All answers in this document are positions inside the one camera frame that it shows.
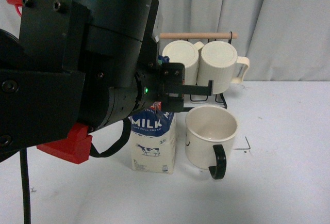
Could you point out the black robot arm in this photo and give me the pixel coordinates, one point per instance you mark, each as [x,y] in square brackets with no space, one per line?
[76,73]

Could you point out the cream mug black handle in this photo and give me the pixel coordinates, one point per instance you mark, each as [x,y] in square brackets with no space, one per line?
[210,134]

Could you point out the red plastic mount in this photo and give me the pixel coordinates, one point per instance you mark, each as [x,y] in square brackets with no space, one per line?
[75,148]

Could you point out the left cream ribbed cup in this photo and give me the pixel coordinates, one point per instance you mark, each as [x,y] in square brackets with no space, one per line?
[186,53]

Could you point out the right cream ribbed cup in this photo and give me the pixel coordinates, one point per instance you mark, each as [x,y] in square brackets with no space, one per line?
[220,63]

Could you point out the blue white milk carton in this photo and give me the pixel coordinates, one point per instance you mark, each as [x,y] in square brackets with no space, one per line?
[152,140]

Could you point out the cream ribbed cup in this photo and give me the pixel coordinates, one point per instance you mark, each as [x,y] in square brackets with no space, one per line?
[186,53]
[220,63]

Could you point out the black wire cup rack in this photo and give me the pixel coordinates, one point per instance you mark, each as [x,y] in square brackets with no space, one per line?
[219,98]

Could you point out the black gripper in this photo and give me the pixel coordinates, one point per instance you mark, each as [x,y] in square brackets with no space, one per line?
[162,84]

